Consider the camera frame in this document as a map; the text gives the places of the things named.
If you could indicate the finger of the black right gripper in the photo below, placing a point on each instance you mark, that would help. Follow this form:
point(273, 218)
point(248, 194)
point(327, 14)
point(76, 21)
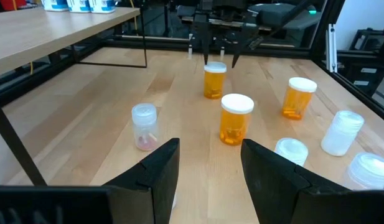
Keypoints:
point(244, 43)
point(204, 40)

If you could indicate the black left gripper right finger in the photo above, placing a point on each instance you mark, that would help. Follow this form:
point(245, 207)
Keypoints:
point(272, 186)

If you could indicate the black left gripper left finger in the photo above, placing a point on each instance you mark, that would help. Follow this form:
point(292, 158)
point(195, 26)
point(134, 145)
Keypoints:
point(154, 186)

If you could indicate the orange pill bottle white cap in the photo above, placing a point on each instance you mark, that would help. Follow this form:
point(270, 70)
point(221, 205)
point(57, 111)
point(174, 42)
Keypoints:
point(298, 98)
point(236, 119)
point(214, 81)

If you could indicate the clear vial with green label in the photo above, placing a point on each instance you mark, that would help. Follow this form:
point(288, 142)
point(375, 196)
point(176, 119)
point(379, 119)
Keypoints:
point(145, 126)

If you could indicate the clear vial with pills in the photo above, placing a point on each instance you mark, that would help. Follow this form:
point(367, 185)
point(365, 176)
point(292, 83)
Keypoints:
point(367, 171)

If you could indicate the black equipment crate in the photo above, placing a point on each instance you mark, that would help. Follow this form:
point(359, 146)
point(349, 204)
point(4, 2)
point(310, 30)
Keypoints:
point(366, 39)

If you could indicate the black case with white labels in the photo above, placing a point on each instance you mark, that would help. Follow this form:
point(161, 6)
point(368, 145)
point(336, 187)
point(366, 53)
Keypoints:
point(364, 77)

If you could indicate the wooden background table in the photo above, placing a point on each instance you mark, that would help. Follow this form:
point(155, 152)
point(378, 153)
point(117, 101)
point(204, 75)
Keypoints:
point(54, 34)

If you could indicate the red plastic bin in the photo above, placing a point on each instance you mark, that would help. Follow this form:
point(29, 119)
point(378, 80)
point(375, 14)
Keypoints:
point(11, 3)

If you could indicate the silver aluminium bracket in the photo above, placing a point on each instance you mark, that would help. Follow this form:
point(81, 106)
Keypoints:
point(331, 51)

